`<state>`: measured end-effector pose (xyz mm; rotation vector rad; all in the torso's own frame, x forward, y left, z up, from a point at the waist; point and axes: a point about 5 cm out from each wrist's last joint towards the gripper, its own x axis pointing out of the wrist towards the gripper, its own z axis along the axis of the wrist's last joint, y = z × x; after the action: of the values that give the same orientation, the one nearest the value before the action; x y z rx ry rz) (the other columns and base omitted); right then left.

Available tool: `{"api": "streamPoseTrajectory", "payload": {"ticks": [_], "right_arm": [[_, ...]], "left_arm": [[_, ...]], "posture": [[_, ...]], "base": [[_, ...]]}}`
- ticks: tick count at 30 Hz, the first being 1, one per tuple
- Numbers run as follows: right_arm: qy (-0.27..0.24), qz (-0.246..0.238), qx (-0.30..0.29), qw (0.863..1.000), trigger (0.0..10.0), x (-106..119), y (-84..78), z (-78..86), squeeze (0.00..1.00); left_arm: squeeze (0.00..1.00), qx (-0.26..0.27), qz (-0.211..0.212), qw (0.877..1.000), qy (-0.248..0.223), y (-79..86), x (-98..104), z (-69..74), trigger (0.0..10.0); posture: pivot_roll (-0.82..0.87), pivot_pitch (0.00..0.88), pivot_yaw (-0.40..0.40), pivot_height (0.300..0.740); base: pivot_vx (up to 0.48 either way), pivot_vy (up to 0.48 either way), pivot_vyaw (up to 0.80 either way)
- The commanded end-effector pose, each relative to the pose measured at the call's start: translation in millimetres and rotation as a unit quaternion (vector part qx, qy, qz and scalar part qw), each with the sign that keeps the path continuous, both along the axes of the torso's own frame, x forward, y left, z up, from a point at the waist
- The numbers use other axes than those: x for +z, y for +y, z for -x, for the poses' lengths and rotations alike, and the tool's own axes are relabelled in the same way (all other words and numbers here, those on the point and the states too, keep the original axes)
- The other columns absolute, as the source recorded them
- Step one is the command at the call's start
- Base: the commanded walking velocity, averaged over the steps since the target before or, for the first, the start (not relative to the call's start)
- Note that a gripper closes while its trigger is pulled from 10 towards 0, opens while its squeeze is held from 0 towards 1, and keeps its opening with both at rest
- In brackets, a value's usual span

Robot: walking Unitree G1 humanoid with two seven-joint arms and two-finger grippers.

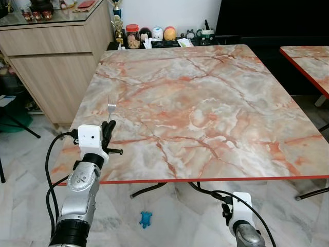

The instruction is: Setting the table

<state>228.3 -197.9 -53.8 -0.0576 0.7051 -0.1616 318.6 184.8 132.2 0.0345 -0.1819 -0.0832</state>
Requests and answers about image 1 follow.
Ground blue turtle toy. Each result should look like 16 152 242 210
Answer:
139 210 153 229

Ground green mug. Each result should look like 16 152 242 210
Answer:
197 20 216 46

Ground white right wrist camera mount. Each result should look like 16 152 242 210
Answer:
228 192 255 233

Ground black television screen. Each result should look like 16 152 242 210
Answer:
215 0 329 38

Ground black mouse figure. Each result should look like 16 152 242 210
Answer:
139 28 153 43

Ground green cloth bag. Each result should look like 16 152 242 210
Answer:
0 94 34 134

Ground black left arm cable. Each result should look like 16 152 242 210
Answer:
45 130 79 243

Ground gold trophy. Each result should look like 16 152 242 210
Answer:
110 0 127 45

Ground marble pattern side table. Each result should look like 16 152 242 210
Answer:
279 45 329 132

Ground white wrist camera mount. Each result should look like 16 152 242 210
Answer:
77 125 110 164
228 192 255 233

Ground light wooden cabinet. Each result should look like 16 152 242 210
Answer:
0 0 117 127

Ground red lid snack jar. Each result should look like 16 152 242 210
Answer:
125 24 141 50

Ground white paper leaflets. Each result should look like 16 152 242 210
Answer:
144 37 194 49

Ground orange egg figure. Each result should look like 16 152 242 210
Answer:
163 26 177 42

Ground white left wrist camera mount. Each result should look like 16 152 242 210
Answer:
77 125 110 164

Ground silver metal fork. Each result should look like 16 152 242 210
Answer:
107 95 117 123

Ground white egg figure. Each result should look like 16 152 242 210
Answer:
151 26 165 41

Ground dark ornament with red cups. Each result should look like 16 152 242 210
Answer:
20 0 56 22

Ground black metal table leg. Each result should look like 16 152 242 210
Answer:
130 181 168 199
295 186 329 201

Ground red flat packet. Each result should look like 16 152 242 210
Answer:
71 0 97 13

